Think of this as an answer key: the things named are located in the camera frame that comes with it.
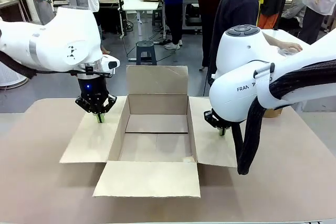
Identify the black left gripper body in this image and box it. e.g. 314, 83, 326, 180
77, 74, 110, 114

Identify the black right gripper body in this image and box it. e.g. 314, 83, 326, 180
216, 119, 234, 130

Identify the brown cardboard box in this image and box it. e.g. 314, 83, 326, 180
59, 65, 238, 199

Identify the person's left forearm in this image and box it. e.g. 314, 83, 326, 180
264, 34, 283, 49

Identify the person's left hand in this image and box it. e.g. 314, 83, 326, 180
277, 42, 303, 53

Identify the brown packing tape roll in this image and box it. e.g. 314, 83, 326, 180
262, 105, 285, 119

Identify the black plastic stool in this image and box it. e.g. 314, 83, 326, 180
135, 40, 158, 66

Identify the white air purifier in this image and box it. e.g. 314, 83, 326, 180
0, 59, 28, 89

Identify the black tripod pole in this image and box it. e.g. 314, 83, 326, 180
114, 0, 127, 40

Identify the white standing desk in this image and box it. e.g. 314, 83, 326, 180
122, 0, 161, 61

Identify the person in black t-shirt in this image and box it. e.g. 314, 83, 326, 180
207, 0, 271, 96

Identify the white side table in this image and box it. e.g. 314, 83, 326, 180
262, 29, 320, 51

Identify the person in blue top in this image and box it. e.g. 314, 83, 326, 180
160, 0, 186, 50

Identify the seated person in grey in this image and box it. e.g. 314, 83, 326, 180
282, 0, 307, 28

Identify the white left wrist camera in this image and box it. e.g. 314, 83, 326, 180
100, 55, 121, 77

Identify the black left arm cable sleeve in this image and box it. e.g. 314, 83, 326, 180
0, 28, 111, 79

